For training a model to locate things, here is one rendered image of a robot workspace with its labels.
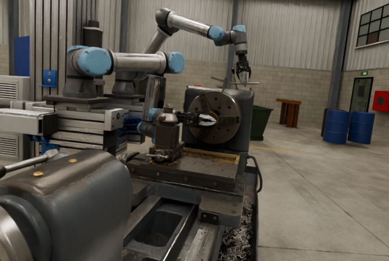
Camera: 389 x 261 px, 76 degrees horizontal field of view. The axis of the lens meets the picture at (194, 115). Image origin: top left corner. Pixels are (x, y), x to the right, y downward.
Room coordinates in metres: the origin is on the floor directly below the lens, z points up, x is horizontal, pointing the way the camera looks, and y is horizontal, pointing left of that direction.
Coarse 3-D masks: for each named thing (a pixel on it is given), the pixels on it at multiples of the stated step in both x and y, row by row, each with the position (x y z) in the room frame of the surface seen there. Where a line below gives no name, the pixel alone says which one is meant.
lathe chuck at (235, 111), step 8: (208, 96) 1.45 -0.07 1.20; (216, 96) 1.44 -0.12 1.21; (224, 96) 1.43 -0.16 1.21; (192, 104) 1.47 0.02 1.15; (200, 104) 1.46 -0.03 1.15; (216, 104) 1.44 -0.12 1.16; (224, 104) 1.43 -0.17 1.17; (232, 104) 1.42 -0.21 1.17; (224, 112) 1.43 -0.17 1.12; (232, 112) 1.42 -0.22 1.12; (240, 112) 1.46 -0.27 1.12; (200, 120) 1.46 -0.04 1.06; (208, 120) 1.51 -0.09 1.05; (240, 120) 1.44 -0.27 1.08; (192, 128) 1.47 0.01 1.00; (200, 128) 1.46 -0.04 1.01; (216, 128) 1.44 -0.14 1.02; (224, 128) 1.42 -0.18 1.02; (232, 128) 1.41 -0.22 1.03; (208, 136) 1.45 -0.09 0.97; (216, 136) 1.43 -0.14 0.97; (224, 136) 1.42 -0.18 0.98; (232, 136) 1.41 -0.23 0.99
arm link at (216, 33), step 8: (160, 16) 1.55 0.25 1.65; (168, 16) 1.52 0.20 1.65; (176, 16) 1.52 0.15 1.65; (184, 16) 1.53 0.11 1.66; (160, 24) 1.59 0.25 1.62; (168, 24) 1.55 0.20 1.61; (176, 24) 1.52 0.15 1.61; (184, 24) 1.50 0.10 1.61; (192, 24) 1.48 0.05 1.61; (200, 24) 1.46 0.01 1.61; (208, 24) 1.46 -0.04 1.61; (192, 32) 1.50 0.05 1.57; (200, 32) 1.47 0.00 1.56; (208, 32) 1.44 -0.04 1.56; (216, 32) 1.40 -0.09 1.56; (224, 32) 1.45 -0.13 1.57; (216, 40) 1.43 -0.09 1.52; (224, 40) 1.49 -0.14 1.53
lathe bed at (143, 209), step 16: (144, 208) 0.74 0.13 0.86; (160, 208) 0.80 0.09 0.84; (176, 208) 0.80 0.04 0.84; (192, 208) 0.76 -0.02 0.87; (128, 224) 0.64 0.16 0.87; (144, 224) 0.70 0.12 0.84; (160, 224) 0.79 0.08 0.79; (176, 224) 0.77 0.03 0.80; (192, 224) 0.70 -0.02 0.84; (208, 224) 0.68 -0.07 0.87; (128, 240) 0.60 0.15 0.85; (144, 240) 0.73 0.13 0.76; (160, 240) 0.75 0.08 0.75; (176, 240) 0.59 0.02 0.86; (192, 240) 0.63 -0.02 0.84; (208, 240) 0.60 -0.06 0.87; (160, 256) 0.56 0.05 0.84; (176, 256) 0.56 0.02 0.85; (192, 256) 0.53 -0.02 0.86; (208, 256) 0.54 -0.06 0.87
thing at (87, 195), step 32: (32, 160) 0.33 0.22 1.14; (64, 160) 0.32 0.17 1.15; (96, 160) 0.34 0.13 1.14; (0, 192) 0.25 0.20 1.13; (32, 192) 0.25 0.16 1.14; (64, 192) 0.26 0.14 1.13; (96, 192) 0.30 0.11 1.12; (128, 192) 0.36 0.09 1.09; (0, 224) 0.19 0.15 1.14; (32, 224) 0.23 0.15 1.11; (64, 224) 0.24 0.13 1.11; (96, 224) 0.28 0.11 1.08; (0, 256) 0.18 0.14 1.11; (32, 256) 0.23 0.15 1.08; (64, 256) 0.24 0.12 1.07; (96, 256) 0.29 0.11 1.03; (128, 256) 0.43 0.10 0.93
